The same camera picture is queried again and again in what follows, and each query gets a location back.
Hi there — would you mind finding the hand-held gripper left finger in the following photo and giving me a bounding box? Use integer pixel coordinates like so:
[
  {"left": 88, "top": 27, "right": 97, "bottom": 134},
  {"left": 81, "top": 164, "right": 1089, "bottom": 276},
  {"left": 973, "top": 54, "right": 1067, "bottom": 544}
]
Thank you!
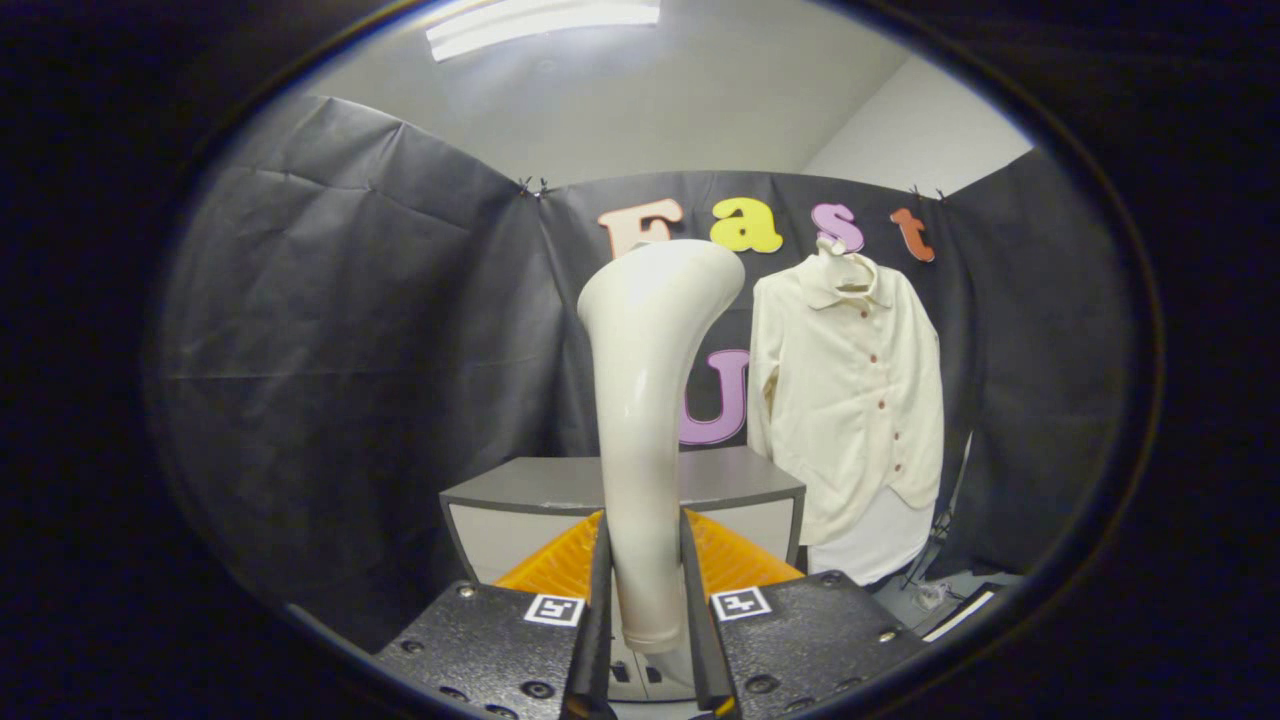
[{"left": 370, "top": 510, "right": 613, "bottom": 719}]

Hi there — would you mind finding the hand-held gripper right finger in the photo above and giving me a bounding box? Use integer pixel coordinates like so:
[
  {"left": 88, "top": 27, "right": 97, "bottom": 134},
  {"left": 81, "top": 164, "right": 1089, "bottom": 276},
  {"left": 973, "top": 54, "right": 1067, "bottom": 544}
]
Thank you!
[{"left": 678, "top": 508, "right": 926, "bottom": 719}]

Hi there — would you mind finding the white garment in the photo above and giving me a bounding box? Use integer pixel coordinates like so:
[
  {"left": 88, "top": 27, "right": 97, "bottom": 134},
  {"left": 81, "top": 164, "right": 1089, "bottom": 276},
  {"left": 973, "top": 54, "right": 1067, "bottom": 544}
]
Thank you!
[{"left": 805, "top": 485, "right": 936, "bottom": 587}]

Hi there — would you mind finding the cream button shirt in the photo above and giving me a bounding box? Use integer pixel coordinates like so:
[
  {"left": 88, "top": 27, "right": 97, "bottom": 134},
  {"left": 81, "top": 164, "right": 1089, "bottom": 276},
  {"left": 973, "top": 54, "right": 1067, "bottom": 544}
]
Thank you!
[{"left": 747, "top": 250, "right": 946, "bottom": 548}]

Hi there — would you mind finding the white clothes hanger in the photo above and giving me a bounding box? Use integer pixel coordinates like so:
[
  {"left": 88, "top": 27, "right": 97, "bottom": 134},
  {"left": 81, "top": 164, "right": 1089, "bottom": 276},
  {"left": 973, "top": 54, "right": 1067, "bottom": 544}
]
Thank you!
[{"left": 815, "top": 237, "right": 881, "bottom": 296}]

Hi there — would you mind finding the grey cabinet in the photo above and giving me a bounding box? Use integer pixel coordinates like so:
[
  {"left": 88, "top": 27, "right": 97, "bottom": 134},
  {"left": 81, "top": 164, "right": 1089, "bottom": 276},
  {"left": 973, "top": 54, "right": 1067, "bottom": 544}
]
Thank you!
[{"left": 438, "top": 445, "right": 807, "bottom": 701}]

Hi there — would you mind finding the black backdrop cloth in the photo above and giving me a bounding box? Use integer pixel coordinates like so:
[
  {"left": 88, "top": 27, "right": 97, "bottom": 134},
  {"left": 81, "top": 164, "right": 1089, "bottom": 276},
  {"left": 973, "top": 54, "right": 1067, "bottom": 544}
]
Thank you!
[{"left": 150, "top": 95, "right": 1136, "bottom": 651}]

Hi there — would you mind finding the ceiling light panel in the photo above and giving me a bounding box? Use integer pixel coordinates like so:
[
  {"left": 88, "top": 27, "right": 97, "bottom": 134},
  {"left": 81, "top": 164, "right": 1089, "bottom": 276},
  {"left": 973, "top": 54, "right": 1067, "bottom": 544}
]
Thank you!
[{"left": 425, "top": 0, "right": 663, "bottom": 63}]

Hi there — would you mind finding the black cable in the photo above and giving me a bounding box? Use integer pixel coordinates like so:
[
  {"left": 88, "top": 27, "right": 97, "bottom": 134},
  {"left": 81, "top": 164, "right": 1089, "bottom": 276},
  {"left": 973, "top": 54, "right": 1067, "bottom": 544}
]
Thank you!
[{"left": 900, "top": 510, "right": 951, "bottom": 601}]

